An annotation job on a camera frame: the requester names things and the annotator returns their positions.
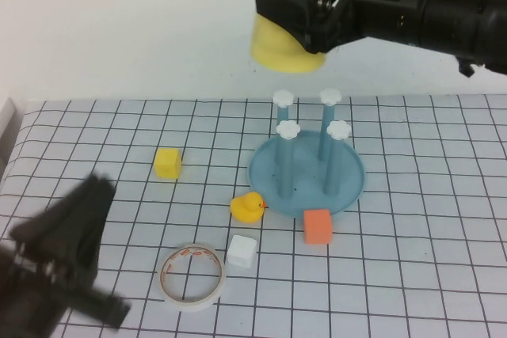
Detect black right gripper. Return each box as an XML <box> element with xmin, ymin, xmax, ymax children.
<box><xmin>254</xmin><ymin>0</ymin><xmax>428</xmax><ymax>55</ymax></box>

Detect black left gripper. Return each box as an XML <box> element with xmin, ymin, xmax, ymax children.
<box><xmin>0</xmin><ymin>173</ymin><xmax>132</xmax><ymax>338</ymax></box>

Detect yellow plastic cup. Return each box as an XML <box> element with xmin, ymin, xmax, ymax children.
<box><xmin>250</xmin><ymin>0</ymin><xmax>330</xmax><ymax>75</ymax></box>

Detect blue cup stand white caps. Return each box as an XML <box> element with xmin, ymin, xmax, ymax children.
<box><xmin>247</xmin><ymin>89</ymin><xmax>366</xmax><ymax>221</ymax></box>

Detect yellow cube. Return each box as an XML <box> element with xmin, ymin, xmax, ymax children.
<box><xmin>153</xmin><ymin>147</ymin><xmax>184</xmax><ymax>180</ymax></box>

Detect white side ledge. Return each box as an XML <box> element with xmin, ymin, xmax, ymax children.
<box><xmin>0</xmin><ymin>97</ymin><xmax>26</xmax><ymax>165</ymax></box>

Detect white tape roll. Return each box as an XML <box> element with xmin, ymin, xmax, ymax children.
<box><xmin>159</xmin><ymin>242</ymin><xmax>228</xmax><ymax>313</ymax></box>

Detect white cube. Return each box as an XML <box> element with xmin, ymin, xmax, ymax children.
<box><xmin>226</xmin><ymin>234</ymin><xmax>258</xmax><ymax>270</ymax></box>

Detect yellow rubber duck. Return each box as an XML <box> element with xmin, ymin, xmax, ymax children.
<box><xmin>229</xmin><ymin>191</ymin><xmax>268</xmax><ymax>226</ymax></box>

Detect orange cube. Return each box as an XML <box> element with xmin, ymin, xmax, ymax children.
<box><xmin>303</xmin><ymin>208</ymin><xmax>334</xmax><ymax>246</ymax></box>

